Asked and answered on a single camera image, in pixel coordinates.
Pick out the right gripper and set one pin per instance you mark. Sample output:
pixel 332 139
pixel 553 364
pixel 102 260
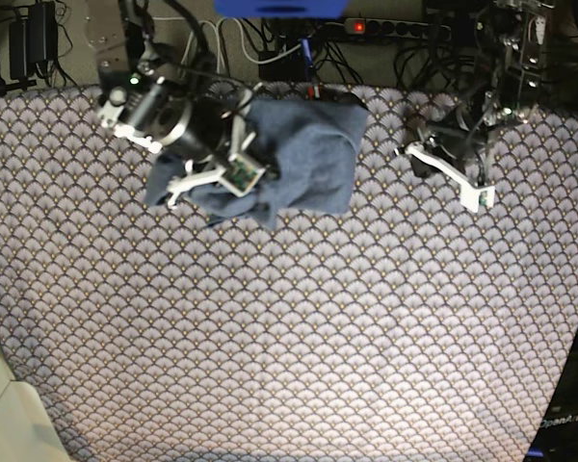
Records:
pixel 206 131

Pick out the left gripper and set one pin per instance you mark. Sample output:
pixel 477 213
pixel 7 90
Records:
pixel 459 139

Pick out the blue T-shirt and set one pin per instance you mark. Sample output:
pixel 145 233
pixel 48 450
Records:
pixel 311 146

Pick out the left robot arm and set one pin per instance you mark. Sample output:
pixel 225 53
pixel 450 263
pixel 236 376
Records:
pixel 490 53

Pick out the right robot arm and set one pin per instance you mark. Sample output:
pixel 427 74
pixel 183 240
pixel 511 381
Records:
pixel 149 95

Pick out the blue box overhead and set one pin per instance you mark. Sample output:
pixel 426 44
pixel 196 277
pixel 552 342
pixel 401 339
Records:
pixel 281 8

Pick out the black power strip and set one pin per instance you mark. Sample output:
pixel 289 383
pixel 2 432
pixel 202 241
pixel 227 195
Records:
pixel 386 28

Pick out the black power adapter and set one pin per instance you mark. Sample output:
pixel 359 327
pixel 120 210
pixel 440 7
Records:
pixel 33 41

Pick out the fan-patterned tablecloth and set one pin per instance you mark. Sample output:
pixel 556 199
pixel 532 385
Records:
pixel 408 329

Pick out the black OpenArm base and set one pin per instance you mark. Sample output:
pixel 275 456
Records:
pixel 557 438

